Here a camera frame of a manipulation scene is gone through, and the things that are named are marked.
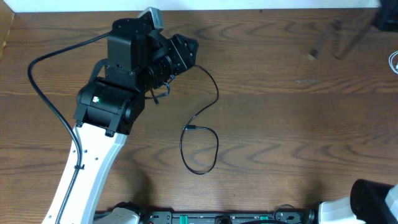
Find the white USB cable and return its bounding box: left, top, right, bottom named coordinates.
left=388, top=50, right=398, bottom=75

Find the black USB cable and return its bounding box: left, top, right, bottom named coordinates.
left=179, top=64, right=220, bottom=175

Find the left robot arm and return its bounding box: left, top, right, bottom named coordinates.
left=44, top=17, right=199, bottom=223

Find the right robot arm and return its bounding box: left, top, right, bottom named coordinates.
left=316, top=0, right=397, bottom=224

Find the cardboard panel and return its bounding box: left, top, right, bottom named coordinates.
left=0, top=0, right=15, bottom=58

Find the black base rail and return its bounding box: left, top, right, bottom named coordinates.
left=93, top=202, right=318, bottom=224

